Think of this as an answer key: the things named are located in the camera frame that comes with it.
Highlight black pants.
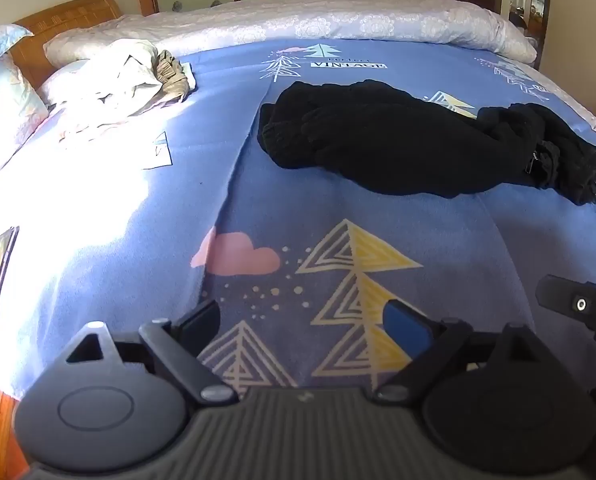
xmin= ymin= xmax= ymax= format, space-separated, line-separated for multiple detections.
xmin=256 ymin=79 xmax=596 ymax=207

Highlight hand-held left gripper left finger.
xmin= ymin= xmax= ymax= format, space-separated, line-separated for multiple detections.
xmin=65 ymin=299 xmax=239 ymax=405

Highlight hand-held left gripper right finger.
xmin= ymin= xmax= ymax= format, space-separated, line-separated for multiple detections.
xmin=373 ymin=299 xmax=546 ymax=407

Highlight large floral pillow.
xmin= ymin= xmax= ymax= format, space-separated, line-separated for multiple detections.
xmin=0 ymin=52 xmax=51 ymax=196

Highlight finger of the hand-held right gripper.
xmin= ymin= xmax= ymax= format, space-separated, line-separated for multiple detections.
xmin=535 ymin=274 xmax=596 ymax=350

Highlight blue tree-print blanket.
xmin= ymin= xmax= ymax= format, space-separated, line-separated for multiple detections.
xmin=0 ymin=35 xmax=596 ymax=406

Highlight cream crumpled garment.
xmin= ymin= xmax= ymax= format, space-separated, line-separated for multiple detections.
xmin=52 ymin=38 xmax=197 ymax=131

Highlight wooden headboard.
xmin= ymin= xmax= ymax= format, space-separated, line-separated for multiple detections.
xmin=12 ymin=0 xmax=126 ymax=92

